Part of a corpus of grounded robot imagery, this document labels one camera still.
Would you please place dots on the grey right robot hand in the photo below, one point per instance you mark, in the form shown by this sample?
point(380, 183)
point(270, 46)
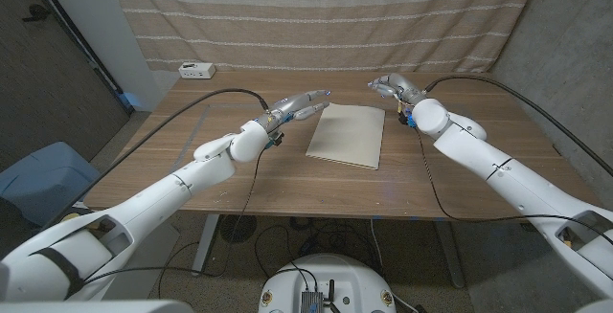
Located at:
point(400, 87)

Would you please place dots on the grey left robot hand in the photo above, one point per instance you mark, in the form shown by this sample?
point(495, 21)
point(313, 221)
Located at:
point(292, 108)

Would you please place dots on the beige paper file folder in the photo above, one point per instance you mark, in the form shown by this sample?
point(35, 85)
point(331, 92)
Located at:
point(349, 136)

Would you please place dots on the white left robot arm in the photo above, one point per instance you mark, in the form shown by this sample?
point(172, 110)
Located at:
point(158, 198)

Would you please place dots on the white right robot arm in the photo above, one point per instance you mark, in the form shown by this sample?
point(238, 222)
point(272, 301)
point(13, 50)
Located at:
point(503, 174)

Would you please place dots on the beige striped curtain backdrop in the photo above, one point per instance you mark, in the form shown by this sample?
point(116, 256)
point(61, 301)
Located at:
point(316, 26)

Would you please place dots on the white power strip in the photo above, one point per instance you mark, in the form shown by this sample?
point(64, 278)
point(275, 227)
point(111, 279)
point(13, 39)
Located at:
point(197, 70)

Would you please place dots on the black round floor fan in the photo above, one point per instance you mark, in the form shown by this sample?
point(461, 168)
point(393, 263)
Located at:
point(238, 228)

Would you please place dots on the grey table leg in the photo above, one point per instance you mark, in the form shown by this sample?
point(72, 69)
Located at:
point(206, 243)
point(450, 255)

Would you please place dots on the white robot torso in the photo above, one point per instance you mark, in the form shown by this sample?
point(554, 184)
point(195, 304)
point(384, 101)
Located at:
point(330, 274)

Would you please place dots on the black antenna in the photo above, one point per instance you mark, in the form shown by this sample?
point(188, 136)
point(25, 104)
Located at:
point(331, 291)

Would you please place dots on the grey metal electronics box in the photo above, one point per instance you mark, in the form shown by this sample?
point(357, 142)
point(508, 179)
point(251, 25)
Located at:
point(312, 302)

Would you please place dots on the white floor board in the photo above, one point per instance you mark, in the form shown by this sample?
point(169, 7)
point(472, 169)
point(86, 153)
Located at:
point(153, 251)

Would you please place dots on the black foot pedal yellow pads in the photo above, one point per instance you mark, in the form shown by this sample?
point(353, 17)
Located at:
point(71, 217)

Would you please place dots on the black trouser leg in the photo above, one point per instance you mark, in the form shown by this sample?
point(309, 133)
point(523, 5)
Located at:
point(7, 227)

